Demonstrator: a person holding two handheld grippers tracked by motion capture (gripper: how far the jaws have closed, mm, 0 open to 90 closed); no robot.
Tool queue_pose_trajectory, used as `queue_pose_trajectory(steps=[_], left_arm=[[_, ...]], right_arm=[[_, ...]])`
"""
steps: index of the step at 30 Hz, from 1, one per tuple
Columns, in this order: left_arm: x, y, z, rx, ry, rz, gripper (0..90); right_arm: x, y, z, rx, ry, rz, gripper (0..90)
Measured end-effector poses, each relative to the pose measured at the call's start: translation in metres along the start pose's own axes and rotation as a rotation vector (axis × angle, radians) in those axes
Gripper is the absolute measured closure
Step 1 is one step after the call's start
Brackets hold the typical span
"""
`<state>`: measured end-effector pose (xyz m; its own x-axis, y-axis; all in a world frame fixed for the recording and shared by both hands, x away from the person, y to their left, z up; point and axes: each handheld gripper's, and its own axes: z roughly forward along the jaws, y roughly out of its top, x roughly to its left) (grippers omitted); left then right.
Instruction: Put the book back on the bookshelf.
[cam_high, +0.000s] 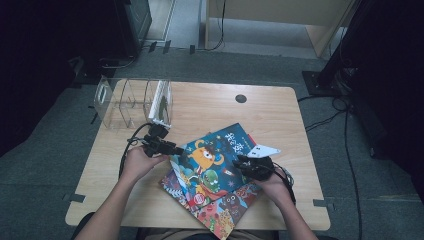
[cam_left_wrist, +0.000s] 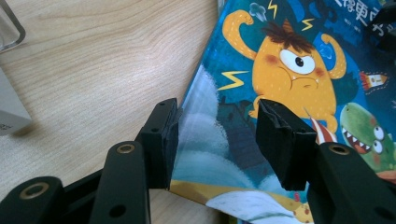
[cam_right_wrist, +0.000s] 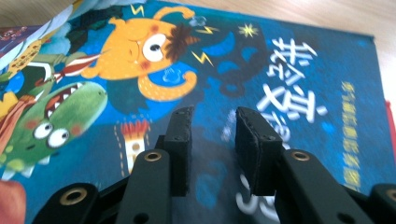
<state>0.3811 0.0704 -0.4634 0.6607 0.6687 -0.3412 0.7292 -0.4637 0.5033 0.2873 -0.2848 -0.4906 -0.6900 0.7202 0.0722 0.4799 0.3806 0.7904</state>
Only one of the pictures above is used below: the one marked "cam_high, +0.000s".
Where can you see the person's lap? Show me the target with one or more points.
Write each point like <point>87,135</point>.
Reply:
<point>166,236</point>

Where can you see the dark blue monster picture book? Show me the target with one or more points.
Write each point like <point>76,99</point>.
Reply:
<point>206,166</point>

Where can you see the dark curtain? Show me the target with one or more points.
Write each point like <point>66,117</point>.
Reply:
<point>393,66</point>
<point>33,33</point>

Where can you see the person's left hand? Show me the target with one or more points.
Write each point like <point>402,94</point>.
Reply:
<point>140,165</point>

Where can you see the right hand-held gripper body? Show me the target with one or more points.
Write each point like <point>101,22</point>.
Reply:
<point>258,168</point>

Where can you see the dark cabinet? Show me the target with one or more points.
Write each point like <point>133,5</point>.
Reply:
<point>136,20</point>

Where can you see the black stand base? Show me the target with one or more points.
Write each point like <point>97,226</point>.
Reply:
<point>83,75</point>

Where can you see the black metal stand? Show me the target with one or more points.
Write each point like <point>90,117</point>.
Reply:
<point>320,83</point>

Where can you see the light blue animals picture book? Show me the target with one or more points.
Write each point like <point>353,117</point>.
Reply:
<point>226,213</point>

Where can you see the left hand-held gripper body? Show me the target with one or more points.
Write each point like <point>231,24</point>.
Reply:
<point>158,146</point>

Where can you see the black floor tape strip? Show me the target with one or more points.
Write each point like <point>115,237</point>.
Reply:
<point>152,46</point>
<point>192,49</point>

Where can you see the person's right hand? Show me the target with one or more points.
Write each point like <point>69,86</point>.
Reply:
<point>275,186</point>

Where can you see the clear acrylic book rack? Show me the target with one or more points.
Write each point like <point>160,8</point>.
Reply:
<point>116,100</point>

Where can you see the light wooden cabinet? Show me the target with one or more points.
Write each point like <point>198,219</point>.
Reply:
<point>266,11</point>

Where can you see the round black table grommet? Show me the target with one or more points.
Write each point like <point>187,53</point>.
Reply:
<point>240,98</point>

